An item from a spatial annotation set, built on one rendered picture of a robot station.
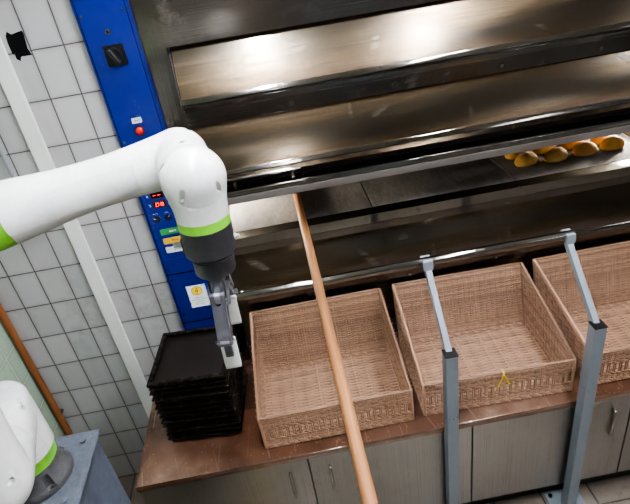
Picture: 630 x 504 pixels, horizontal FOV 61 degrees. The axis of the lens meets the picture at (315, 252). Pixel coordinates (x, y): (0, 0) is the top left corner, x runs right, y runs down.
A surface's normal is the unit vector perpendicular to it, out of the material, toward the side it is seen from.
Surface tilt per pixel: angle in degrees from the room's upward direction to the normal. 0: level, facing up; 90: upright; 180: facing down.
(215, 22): 90
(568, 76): 70
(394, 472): 90
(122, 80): 90
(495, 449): 90
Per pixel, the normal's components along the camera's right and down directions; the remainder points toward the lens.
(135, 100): 0.11, 0.50
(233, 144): 0.06, 0.18
